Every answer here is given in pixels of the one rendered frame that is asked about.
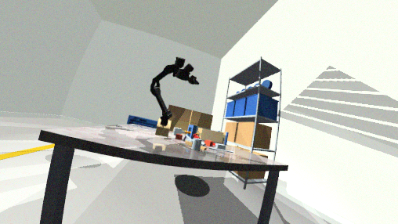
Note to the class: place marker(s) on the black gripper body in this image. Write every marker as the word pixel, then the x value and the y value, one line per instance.
pixel 178 75

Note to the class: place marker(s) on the clear-panelled rack with blue frame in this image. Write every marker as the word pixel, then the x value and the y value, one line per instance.
pixel 211 134

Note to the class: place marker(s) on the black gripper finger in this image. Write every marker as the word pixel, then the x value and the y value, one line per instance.
pixel 194 81
pixel 184 77

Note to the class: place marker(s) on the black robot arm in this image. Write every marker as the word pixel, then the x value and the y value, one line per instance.
pixel 155 89

